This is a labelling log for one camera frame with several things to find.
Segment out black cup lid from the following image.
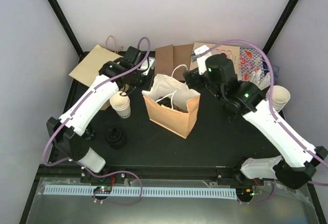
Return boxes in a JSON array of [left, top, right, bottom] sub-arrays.
[[156, 93, 176, 109]]

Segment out yellow kraft paper bag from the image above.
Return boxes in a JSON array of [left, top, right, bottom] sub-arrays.
[[69, 45, 120, 87]]

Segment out white slotted cable duct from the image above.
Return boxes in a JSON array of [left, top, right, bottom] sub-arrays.
[[43, 185, 237, 200]]

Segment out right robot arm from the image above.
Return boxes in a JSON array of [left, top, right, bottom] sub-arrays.
[[183, 53, 327, 189]]

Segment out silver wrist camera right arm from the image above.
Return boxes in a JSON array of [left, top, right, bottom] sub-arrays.
[[190, 45, 212, 75]]

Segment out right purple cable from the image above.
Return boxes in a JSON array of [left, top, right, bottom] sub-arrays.
[[210, 39, 328, 206]]

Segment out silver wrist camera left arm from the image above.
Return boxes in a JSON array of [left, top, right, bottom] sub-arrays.
[[138, 57, 156, 76]]

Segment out stack of white paper cups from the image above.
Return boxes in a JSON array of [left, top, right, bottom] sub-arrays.
[[110, 91, 131, 119]]

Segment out blue checkered paper bag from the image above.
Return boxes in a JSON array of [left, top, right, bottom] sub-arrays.
[[238, 48, 265, 81]]

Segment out stack of pulp cup carriers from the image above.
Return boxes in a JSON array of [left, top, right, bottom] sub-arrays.
[[100, 100, 111, 111]]

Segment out cup of white straws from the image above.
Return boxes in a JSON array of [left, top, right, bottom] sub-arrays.
[[249, 70, 271, 90]]

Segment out orange paper bag white handles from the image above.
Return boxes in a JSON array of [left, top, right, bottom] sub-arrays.
[[141, 74, 200, 139]]

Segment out cakes printed paper bag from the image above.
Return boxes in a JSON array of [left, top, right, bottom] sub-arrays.
[[193, 42, 240, 61]]

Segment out brown flat paper bag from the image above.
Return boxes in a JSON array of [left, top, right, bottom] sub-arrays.
[[155, 44, 193, 76]]

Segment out stack of black cup lids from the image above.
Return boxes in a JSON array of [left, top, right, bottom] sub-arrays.
[[105, 126, 127, 150]]

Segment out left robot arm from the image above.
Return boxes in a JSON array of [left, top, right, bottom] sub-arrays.
[[47, 47, 156, 182]]

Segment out purple cable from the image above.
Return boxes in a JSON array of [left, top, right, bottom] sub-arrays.
[[42, 36, 151, 206], [210, 39, 328, 206]]

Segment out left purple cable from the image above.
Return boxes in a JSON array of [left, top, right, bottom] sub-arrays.
[[42, 36, 151, 206]]

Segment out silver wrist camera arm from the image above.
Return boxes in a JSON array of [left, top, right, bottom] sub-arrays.
[[138, 57, 156, 76], [190, 45, 212, 75]]

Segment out stack of plain paper cups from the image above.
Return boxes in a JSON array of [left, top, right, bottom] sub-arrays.
[[266, 85, 291, 112]]

